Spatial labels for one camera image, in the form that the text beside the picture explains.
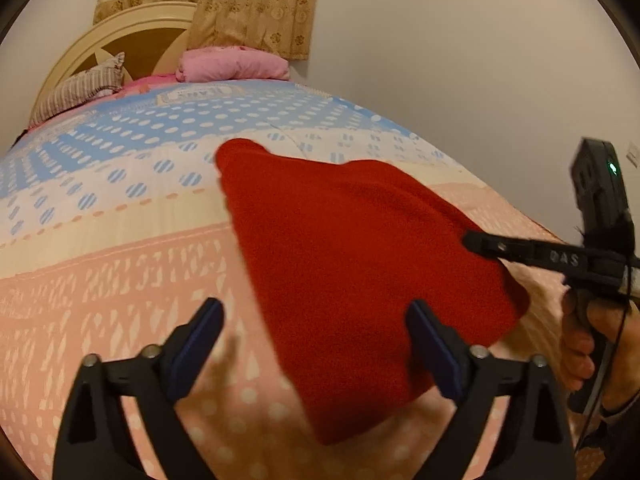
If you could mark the white wall switch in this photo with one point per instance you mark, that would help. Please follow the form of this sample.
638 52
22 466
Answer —
633 154

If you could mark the beige window curtain right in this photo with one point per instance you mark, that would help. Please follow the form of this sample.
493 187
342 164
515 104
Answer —
281 27

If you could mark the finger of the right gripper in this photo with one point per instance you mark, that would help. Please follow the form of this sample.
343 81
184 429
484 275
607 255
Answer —
537 253

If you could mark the red knitted sweater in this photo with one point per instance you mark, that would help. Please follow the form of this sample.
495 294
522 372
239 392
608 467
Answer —
336 254

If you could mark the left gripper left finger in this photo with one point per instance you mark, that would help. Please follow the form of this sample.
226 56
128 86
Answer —
94 440

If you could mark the pink pillow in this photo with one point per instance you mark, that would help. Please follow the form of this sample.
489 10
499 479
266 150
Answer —
230 63

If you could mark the polka dot bed cover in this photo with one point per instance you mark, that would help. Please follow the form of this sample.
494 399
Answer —
114 231

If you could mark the striped pillow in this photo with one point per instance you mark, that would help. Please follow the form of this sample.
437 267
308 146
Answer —
101 80

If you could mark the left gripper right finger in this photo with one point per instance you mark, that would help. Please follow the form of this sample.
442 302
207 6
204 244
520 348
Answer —
534 441

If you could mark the dark jacket sleeve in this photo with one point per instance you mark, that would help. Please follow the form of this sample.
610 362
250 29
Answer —
618 438

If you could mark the cream wooden headboard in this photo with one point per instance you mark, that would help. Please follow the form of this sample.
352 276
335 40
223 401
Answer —
152 37

